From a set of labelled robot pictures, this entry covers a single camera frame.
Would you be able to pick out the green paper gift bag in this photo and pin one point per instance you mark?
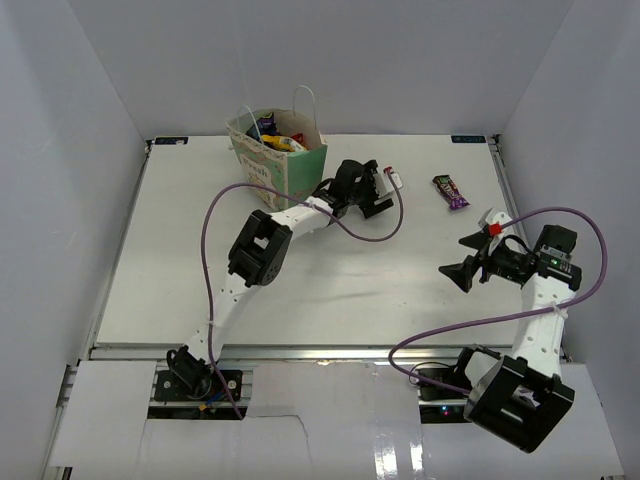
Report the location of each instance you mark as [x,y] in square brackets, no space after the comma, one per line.
[279,178]

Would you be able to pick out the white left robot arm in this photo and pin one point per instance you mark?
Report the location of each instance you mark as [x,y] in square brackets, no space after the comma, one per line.
[257,256]

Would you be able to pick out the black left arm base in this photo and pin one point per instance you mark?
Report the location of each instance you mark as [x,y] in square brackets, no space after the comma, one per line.
[169,388]

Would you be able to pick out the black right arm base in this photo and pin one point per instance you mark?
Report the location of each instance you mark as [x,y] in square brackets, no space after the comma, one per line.
[438,405]

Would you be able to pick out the blue purple snack bag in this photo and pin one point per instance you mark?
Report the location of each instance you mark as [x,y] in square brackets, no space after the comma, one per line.
[265,125]

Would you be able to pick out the white foam board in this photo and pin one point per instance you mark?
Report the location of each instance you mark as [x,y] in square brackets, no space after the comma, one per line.
[307,421]

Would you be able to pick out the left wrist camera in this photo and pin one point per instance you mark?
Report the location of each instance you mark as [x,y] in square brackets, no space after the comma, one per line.
[388,182]

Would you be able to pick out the yellow snack bar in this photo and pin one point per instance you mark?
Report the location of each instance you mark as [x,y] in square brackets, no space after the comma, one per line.
[283,143]

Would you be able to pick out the dark purple candy bar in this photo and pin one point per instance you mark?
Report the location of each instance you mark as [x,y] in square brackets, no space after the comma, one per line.
[450,192]

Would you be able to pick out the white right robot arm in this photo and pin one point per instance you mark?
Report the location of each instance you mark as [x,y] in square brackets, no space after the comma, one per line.
[520,397]

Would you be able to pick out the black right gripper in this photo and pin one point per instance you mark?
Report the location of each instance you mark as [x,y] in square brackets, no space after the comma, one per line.
[460,274]

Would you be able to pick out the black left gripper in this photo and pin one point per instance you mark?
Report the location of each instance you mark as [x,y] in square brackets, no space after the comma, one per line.
[369,177]

